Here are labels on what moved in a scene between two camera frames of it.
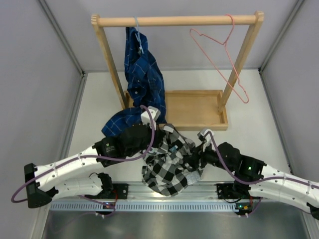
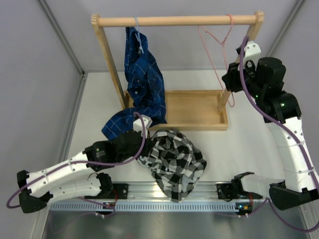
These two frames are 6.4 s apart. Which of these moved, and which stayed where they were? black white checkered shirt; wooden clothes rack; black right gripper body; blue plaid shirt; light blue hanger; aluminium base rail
Moved: black white checkered shirt; black right gripper body
Stayed: aluminium base rail; blue plaid shirt; wooden clothes rack; light blue hanger
